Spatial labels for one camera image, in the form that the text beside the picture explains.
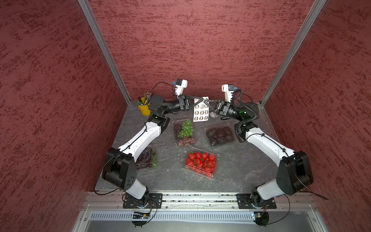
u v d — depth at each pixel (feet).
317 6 2.31
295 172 1.45
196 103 2.03
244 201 2.42
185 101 1.99
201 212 2.34
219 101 2.04
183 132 3.11
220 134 3.12
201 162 2.76
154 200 2.41
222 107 1.99
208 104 2.07
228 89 2.00
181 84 2.02
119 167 1.40
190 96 2.04
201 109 2.04
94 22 2.50
